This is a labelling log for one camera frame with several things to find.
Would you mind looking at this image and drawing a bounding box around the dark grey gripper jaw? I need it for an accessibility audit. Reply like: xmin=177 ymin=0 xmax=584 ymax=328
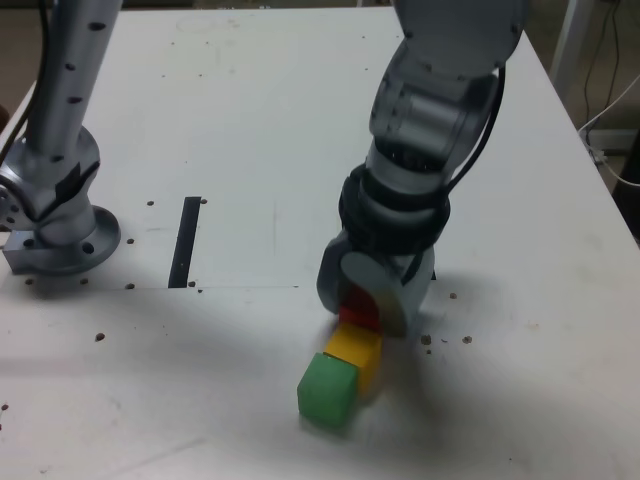
xmin=316 ymin=237 xmax=352 ymax=316

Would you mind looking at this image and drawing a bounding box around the grey gripper jaw round hinge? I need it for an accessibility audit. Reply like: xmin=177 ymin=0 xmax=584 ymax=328
xmin=338 ymin=246 xmax=436 ymax=339

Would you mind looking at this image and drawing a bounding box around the red cube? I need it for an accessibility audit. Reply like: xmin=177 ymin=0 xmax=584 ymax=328
xmin=338 ymin=284 xmax=382 ymax=334

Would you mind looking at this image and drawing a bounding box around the yellow cube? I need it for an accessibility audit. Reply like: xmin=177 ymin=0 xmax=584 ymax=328
xmin=323 ymin=322 xmax=385 ymax=397

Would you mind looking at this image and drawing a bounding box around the green cube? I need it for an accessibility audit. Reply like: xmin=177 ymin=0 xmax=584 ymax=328
xmin=296 ymin=351 xmax=360 ymax=435

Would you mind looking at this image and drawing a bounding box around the black tape strip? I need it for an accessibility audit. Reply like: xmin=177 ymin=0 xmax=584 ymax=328
xmin=167 ymin=196 xmax=202 ymax=290

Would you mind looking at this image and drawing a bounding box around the white cable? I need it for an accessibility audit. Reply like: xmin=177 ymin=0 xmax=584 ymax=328
xmin=577 ymin=73 xmax=640 ymax=189

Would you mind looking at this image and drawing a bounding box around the thin black hanging cable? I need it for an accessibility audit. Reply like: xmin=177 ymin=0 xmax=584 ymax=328
xmin=609 ymin=2 xmax=623 ymax=99
xmin=582 ymin=2 xmax=614 ymax=129

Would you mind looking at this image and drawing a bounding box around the white metal frame leg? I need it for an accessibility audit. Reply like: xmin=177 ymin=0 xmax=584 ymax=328
xmin=548 ymin=0 xmax=592 ymax=109

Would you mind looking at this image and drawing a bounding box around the dark cable beside arm base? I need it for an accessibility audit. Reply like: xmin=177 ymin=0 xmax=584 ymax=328
xmin=0 ymin=0 xmax=53 ymax=164

